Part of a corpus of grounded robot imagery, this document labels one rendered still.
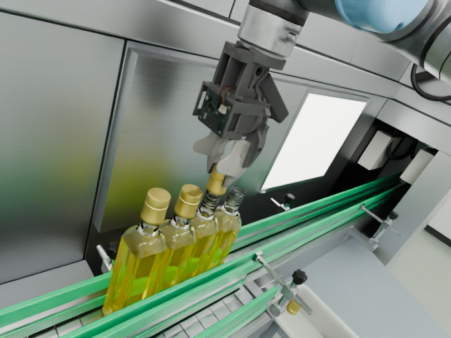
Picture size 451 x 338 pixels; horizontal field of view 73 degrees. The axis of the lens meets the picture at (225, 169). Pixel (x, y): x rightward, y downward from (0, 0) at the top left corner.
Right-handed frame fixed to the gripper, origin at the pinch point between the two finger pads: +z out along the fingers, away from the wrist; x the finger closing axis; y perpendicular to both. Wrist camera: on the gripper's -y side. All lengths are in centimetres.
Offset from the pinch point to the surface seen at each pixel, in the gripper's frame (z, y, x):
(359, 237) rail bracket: 33, -80, 10
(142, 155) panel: 3.5, 7.8, -11.7
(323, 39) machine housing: -24.5, -35.3, -15.1
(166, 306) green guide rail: 22.0, 8.3, 6.5
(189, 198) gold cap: 2.8, 7.0, 1.7
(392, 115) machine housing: -9, -102, -10
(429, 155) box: -1, -112, 8
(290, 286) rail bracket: 21.3, -17.7, 14.9
